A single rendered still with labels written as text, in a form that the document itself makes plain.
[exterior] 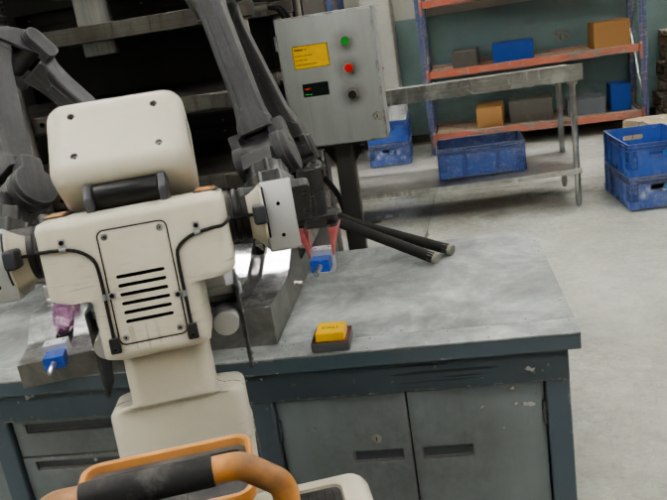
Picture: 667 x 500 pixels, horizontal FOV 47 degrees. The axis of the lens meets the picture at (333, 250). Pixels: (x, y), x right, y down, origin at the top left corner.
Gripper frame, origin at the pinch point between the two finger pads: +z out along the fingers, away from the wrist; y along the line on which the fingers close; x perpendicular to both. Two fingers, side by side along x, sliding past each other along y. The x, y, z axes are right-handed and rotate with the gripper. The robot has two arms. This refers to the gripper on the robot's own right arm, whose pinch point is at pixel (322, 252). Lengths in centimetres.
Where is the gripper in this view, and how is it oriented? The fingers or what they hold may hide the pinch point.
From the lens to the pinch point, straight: 172.4
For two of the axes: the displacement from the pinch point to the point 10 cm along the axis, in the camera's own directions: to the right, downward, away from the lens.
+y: -9.8, 1.1, 1.7
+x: -1.3, 2.9, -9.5
